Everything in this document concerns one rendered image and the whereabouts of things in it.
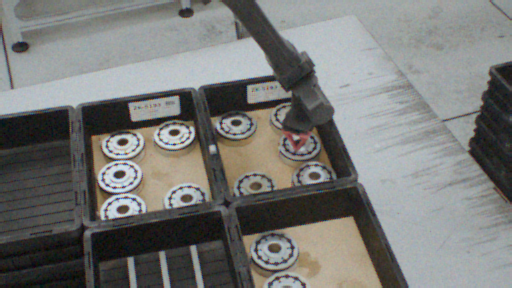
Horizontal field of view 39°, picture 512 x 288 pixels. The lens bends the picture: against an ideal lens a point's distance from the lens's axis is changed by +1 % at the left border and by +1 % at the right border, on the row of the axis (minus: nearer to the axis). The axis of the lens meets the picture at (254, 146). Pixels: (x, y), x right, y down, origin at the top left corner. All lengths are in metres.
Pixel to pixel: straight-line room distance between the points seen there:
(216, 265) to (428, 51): 2.20
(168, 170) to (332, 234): 0.43
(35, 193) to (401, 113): 1.03
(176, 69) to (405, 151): 0.75
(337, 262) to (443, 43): 2.19
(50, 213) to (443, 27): 2.48
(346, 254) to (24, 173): 0.79
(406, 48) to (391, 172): 1.67
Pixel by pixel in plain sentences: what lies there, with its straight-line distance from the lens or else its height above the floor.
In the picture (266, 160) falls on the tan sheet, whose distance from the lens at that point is 1.74.
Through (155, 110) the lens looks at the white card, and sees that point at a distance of 1.81.
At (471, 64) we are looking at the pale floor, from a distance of 3.49.
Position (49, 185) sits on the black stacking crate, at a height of 0.83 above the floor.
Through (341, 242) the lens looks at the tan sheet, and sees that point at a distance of 1.58.
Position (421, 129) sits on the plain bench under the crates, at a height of 0.70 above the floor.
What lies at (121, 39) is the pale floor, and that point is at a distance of 3.60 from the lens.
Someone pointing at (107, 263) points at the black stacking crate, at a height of 0.83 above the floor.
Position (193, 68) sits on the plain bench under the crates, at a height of 0.70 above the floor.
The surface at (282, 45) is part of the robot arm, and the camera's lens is 1.44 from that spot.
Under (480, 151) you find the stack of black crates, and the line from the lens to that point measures 2.66.
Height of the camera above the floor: 2.08
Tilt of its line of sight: 45 degrees down
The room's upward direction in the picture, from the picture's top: 1 degrees counter-clockwise
